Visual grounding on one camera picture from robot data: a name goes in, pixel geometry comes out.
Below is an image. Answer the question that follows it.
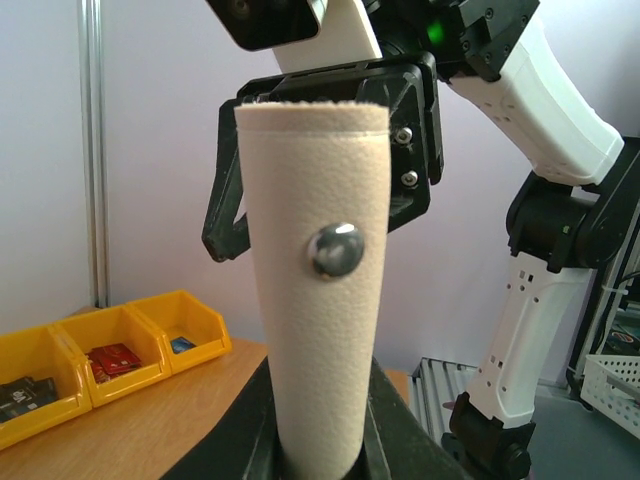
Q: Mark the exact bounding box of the blue card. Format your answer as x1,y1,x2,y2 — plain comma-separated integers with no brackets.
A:
170,336,196,355

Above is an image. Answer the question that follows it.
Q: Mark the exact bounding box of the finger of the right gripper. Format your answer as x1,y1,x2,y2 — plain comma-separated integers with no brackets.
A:
201,98,250,262

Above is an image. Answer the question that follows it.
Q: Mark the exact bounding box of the aluminium rail frame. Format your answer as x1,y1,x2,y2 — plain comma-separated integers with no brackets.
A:
78,0,110,307

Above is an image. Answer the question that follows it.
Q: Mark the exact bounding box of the yellow bin with blue card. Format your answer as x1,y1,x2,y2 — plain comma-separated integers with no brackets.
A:
126,290,232,374

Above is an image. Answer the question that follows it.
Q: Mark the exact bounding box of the yellow bin with black cards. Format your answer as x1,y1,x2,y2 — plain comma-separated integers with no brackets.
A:
1,326,92,449

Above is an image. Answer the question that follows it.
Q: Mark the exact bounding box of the white perforated basket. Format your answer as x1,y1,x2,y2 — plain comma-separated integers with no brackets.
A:
581,355,639,439

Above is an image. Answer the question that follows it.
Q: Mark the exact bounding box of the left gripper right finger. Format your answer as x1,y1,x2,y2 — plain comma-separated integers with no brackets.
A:
357,362,469,480

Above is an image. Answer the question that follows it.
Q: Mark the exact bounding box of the red cards stack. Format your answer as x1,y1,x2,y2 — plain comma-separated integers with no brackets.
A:
86,343,142,384

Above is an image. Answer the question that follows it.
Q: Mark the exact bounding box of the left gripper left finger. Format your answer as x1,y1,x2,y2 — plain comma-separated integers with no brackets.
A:
164,359,282,480

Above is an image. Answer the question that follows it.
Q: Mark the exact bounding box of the yellow bin with red cards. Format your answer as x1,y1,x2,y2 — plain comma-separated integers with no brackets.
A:
55,306,171,407

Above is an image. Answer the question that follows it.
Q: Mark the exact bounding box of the beige card holder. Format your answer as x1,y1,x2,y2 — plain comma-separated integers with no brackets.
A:
234,102,391,479

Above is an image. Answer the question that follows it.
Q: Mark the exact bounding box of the black cards stack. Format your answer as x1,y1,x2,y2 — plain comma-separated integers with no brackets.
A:
1,376,59,423

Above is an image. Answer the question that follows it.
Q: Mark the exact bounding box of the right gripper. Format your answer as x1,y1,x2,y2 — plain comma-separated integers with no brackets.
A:
237,52,444,232

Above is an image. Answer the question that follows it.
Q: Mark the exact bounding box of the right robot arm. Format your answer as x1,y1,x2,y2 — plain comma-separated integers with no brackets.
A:
202,1,639,479

